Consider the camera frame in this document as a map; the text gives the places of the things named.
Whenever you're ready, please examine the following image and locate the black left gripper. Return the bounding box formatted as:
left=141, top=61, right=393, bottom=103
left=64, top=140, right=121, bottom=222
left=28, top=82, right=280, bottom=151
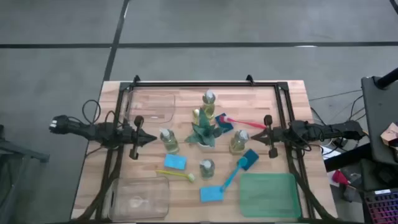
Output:
left=123, top=115, right=158, bottom=161

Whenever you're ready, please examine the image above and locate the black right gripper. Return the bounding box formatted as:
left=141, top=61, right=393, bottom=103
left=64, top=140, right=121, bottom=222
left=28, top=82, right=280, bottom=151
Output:
left=250, top=114, right=292, bottom=159

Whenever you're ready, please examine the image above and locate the red dish brush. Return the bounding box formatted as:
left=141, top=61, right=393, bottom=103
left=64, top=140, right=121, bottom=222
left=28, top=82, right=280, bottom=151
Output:
left=219, top=114, right=267, bottom=130

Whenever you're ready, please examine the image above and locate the clear soap pump bottle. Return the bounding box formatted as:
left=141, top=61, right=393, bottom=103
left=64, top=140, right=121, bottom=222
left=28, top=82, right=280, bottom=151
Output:
left=199, top=158, right=216, bottom=180
left=229, top=129, right=250, bottom=156
left=201, top=89, right=217, bottom=121
left=159, top=128, right=180, bottom=156

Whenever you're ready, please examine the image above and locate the light blue sponge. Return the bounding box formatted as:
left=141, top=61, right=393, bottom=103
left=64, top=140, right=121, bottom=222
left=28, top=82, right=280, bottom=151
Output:
left=199, top=185, right=224, bottom=203
left=164, top=153, right=188, bottom=170

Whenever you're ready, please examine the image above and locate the large yellow-green dish brush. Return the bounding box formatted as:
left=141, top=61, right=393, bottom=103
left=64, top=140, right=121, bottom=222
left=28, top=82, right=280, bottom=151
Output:
left=155, top=169, right=196, bottom=183

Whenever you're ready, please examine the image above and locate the blue dish brush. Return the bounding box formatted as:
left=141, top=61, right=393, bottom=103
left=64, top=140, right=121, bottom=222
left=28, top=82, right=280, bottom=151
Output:
left=220, top=156, right=249, bottom=192

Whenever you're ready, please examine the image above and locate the snake plant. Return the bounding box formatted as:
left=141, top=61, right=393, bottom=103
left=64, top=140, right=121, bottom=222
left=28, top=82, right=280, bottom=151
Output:
left=184, top=108, right=225, bottom=149

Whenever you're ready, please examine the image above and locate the clear plastic bin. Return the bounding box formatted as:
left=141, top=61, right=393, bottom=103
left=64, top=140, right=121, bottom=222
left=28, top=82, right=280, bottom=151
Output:
left=108, top=175, right=171, bottom=222
left=126, top=90, right=177, bottom=124

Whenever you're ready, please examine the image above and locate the green plastic bin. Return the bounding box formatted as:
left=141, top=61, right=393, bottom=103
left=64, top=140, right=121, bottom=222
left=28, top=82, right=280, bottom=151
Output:
left=239, top=172, right=302, bottom=218

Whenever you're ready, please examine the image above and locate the red funnel-shaped object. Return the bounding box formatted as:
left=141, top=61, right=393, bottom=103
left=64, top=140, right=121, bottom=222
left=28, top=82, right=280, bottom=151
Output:
left=331, top=169, right=351, bottom=187

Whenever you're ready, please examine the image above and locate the black stand with pole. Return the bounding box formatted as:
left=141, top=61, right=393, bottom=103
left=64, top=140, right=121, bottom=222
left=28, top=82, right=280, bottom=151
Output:
left=360, top=67, right=398, bottom=166

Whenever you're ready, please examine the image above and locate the cardboard box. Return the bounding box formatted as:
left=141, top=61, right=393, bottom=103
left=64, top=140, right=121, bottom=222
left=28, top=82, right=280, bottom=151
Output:
left=381, top=122, right=398, bottom=147

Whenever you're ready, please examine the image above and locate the dark grey floor stand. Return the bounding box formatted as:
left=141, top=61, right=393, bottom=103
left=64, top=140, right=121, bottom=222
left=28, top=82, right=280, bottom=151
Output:
left=0, top=124, right=50, bottom=224

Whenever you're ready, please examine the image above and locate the backlit computer keyboard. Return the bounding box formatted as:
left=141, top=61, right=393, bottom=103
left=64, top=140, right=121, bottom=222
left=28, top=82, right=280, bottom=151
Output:
left=363, top=188, right=398, bottom=224

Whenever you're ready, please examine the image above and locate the black cable loop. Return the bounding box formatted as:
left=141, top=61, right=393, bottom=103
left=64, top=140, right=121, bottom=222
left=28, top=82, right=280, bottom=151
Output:
left=81, top=99, right=102, bottom=126

